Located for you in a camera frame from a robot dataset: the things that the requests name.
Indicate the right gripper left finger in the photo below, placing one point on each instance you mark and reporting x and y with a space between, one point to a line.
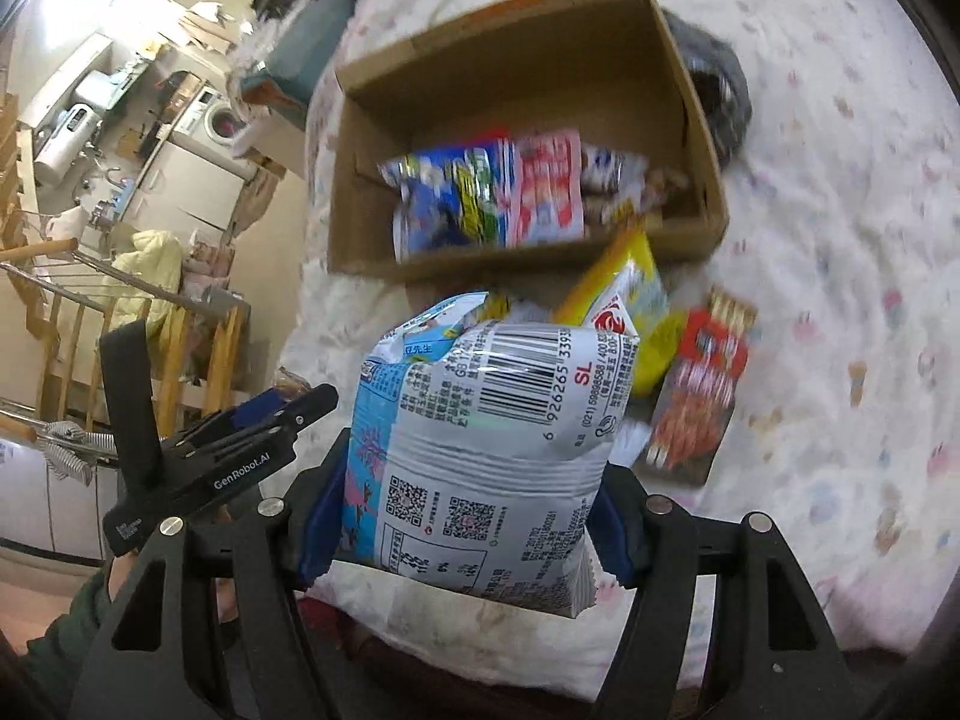
159 654

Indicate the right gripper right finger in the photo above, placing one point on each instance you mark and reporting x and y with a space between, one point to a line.
771 651

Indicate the red small snack packet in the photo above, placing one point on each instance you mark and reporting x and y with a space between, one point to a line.
696 401

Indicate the large white pink snack bag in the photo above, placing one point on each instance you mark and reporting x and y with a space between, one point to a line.
478 447

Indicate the yellow chip bag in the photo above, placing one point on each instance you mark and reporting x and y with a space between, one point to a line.
623 293

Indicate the tan peanut snack packet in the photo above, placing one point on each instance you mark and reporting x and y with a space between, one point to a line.
656 187

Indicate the white biscuit packet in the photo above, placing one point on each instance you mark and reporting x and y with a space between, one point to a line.
609 172

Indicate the red cartoon face snack bag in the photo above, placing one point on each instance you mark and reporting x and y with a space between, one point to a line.
549 205

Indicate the blue lonely god snack bag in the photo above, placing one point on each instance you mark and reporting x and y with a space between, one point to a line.
452 196

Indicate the brown cardboard box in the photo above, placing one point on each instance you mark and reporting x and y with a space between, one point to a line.
607 68

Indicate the plaid beige snack bar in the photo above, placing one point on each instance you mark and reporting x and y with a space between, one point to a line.
736 314

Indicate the person's left hand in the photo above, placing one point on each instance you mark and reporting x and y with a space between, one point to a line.
119 571

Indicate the wooden chair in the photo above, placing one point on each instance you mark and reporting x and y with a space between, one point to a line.
97 322

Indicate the yellow cloth bundle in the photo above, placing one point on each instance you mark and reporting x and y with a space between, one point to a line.
156 259

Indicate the white kitchen cabinet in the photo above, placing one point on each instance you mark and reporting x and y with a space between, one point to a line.
187 195

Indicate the white water heater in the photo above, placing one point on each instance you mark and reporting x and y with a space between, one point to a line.
73 131

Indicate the white washing machine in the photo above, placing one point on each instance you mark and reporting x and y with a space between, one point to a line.
208 125

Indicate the white patterned bed quilt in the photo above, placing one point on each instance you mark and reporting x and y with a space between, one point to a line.
844 234

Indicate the teal folded blanket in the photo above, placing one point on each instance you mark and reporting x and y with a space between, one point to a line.
284 80

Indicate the grey striped cloth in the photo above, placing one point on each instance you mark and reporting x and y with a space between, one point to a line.
720 83

